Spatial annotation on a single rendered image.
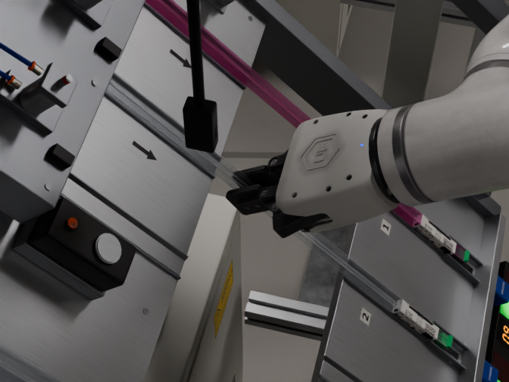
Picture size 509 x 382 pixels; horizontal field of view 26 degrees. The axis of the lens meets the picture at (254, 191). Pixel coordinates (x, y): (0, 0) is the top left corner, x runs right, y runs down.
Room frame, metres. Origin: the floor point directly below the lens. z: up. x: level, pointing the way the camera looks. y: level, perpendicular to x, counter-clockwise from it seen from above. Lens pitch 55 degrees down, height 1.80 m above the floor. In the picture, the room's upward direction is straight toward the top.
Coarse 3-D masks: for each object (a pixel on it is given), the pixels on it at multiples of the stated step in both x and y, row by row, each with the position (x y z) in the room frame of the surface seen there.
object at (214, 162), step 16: (112, 80) 0.62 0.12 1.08; (128, 96) 0.61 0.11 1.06; (144, 96) 0.62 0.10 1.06; (144, 112) 0.61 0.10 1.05; (160, 112) 0.61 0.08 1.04; (160, 128) 0.60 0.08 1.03; (176, 128) 0.61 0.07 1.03; (176, 144) 0.60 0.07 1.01; (208, 160) 0.59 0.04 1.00; (224, 160) 0.60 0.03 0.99; (224, 176) 0.59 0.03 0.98; (240, 176) 0.59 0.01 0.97; (304, 240) 0.57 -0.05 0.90; (320, 240) 0.57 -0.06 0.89; (320, 256) 0.57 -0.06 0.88; (336, 256) 0.57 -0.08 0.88; (352, 272) 0.56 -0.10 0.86; (368, 272) 0.57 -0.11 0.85; (368, 288) 0.55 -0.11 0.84; (384, 288) 0.56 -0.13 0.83; (384, 304) 0.55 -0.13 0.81; (400, 304) 0.55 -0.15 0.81
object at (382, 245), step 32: (352, 224) 0.62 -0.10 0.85; (384, 224) 0.64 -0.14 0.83; (448, 224) 0.68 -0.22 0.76; (480, 224) 0.70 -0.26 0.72; (352, 256) 0.58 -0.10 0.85; (384, 256) 0.60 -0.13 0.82; (416, 256) 0.62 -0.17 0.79; (448, 256) 0.63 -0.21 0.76; (352, 288) 0.55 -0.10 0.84; (416, 288) 0.58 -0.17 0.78; (448, 288) 0.60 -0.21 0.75; (352, 320) 0.52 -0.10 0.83; (384, 320) 0.53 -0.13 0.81; (448, 320) 0.57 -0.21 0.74; (320, 352) 0.48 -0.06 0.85; (352, 352) 0.49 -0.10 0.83; (384, 352) 0.50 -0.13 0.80; (416, 352) 0.52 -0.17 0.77; (448, 352) 0.54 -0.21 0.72
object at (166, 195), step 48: (240, 0) 0.79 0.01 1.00; (144, 48) 0.68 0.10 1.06; (240, 48) 0.73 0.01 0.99; (192, 96) 0.66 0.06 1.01; (240, 96) 0.68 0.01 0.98; (96, 144) 0.56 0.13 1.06; (144, 144) 0.58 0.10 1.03; (96, 192) 0.52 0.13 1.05; (144, 192) 0.54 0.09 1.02; (192, 192) 0.56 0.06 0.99; (0, 240) 0.45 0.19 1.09; (144, 240) 0.50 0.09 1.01; (0, 288) 0.41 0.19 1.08; (48, 288) 0.43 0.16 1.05; (144, 288) 0.46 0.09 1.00; (0, 336) 0.38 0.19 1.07; (48, 336) 0.39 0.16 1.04; (96, 336) 0.41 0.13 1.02; (144, 336) 0.42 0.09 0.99
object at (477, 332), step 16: (496, 224) 0.70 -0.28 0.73; (496, 240) 0.67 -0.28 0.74; (480, 256) 0.66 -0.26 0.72; (496, 256) 0.65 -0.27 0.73; (480, 272) 0.64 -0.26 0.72; (496, 272) 0.63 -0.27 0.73; (480, 288) 0.62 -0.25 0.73; (480, 304) 0.59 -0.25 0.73; (480, 320) 0.57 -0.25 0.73; (480, 336) 0.55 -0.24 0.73; (464, 352) 0.54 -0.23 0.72; (480, 352) 0.53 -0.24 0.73; (480, 368) 0.52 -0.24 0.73
